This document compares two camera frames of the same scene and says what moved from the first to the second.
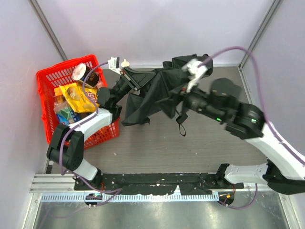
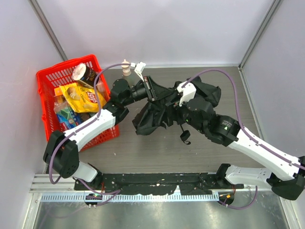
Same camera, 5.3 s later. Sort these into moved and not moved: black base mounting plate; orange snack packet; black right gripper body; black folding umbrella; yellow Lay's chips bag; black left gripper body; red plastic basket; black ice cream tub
Moved: black folding umbrella; black right gripper body; black left gripper body
Not moved: yellow Lay's chips bag; red plastic basket; orange snack packet; black ice cream tub; black base mounting plate
